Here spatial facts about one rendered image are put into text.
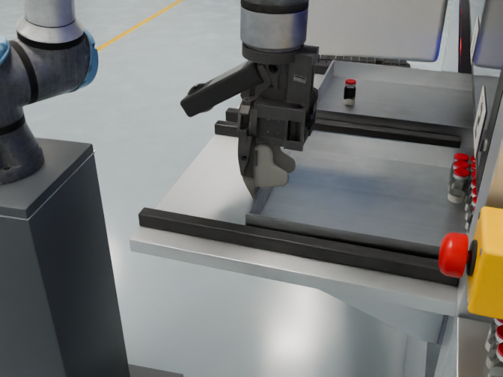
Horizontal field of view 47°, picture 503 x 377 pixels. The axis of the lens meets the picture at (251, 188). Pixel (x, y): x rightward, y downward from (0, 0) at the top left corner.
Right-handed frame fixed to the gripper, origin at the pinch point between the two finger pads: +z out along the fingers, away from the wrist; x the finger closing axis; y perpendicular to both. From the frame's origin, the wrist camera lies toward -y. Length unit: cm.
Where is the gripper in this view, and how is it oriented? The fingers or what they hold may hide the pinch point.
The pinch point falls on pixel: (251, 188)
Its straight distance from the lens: 77.1
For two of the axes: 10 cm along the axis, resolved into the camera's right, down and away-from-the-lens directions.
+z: -0.2, 8.5, 5.3
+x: 3.0, -5.0, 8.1
